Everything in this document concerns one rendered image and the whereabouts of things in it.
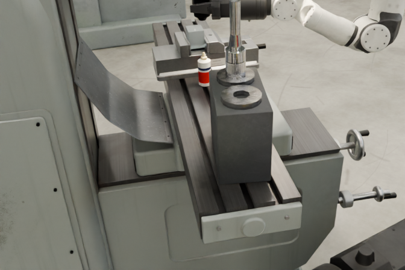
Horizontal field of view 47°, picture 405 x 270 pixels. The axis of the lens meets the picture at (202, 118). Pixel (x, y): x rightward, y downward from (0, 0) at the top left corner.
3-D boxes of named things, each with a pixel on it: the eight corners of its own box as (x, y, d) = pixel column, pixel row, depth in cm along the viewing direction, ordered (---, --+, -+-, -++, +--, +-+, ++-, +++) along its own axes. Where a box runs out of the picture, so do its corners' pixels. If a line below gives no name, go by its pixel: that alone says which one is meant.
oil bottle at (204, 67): (210, 80, 152) (208, 49, 146) (212, 85, 149) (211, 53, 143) (197, 81, 152) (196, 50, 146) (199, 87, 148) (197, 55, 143)
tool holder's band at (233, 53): (223, 49, 109) (223, 45, 109) (243, 47, 110) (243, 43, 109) (226, 57, 105) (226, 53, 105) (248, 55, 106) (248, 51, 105)
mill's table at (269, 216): (205, 32, 209) (204, 15, 205) (304, 229, 105) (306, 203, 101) (153, 38, 207) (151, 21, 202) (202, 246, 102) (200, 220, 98)
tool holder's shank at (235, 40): (227, 46, 108) (226, -1, 102) (240, 44, 109) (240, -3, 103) (229, 51, 106) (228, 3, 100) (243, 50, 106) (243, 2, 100)
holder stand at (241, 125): (255, 129, 126) (257, 61, 116) (271, 181, 108) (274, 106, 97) (211, 132, 126) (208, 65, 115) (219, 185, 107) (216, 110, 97)
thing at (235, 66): (223, 70, 112) (223, 49, 109) (243, 69, 113) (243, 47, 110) (227, 79, 108) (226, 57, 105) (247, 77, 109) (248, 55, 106)
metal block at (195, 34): (201, 40, 160) (200, 24, 157) (205, 47, 155) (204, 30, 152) (186, 42, 159) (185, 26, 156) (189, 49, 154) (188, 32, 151)
